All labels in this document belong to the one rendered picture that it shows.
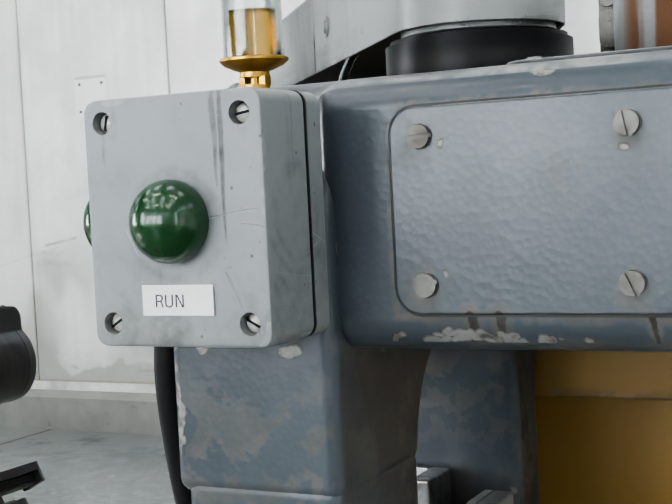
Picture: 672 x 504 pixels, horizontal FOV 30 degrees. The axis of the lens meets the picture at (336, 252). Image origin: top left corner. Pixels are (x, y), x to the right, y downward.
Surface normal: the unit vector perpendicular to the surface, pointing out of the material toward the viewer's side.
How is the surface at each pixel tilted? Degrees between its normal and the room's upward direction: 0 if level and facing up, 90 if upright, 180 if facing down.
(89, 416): 90
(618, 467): 90
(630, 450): 90
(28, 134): 90
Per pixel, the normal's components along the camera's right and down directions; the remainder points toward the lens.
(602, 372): -0.45, 0.07
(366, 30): -0.98, 0.06
